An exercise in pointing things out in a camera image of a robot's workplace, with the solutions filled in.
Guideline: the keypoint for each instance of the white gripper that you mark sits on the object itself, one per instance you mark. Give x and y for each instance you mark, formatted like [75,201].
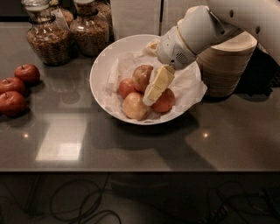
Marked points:
[172,49]

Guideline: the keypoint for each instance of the yellow-red apple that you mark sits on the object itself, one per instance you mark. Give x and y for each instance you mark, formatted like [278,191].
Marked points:
[141,77]

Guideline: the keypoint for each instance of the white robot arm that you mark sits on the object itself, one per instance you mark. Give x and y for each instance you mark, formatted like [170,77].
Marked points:
[210,25]

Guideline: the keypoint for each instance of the left red apple in bowl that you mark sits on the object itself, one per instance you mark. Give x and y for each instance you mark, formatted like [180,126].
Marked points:
[126,86]

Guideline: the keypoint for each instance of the red apple in bowl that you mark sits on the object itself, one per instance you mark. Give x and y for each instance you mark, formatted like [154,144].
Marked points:
[165,102]
[126,86]

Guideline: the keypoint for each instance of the right red apple in bowl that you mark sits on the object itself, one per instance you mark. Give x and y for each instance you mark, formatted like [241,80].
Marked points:
[165,102]

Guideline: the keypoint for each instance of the white bowl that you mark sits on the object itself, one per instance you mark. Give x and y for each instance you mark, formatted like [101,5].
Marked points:
[100,73]

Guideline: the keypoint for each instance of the front yellow apple in bowl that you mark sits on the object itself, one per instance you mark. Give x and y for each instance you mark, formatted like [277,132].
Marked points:
[134,108]

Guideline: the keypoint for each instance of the back red apple on table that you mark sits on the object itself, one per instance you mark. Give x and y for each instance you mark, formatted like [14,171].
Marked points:
[28,74]

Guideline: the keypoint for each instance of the red apple on table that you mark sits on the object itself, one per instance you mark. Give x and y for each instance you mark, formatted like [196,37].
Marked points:
[12,103]
[12,84]
[28,74]

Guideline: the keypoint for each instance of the front red apple on table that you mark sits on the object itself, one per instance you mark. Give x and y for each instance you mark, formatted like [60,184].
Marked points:
[12,103]

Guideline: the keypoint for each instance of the middle red apple on table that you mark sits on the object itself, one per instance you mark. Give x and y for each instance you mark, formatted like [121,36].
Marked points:
[12,84]

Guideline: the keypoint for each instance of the white paper liner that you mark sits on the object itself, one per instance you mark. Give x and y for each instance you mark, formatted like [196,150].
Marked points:
[186,84]

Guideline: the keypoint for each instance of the back stack of paper bowls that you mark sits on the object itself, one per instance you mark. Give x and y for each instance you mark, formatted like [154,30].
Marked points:
[192,19]

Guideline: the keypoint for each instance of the stack of paper bowls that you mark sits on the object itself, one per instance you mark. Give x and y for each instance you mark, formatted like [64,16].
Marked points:
[222,65]
[192,19]

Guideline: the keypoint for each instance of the front stack of paper bowls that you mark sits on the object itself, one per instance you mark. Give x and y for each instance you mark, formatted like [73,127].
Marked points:
[222,65]

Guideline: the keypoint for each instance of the right glass cereal jar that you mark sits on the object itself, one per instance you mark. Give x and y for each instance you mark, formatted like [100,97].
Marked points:
[90,29]

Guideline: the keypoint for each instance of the glass cereal jar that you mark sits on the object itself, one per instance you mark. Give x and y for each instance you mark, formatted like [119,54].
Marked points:
[63,17]
[90,29]
[47,40]

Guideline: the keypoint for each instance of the back glass cereal jar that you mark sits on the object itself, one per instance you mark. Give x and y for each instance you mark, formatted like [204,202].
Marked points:
[63,17]

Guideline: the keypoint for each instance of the left glass cereal jar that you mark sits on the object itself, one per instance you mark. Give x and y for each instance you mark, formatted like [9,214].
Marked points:
[47,40]

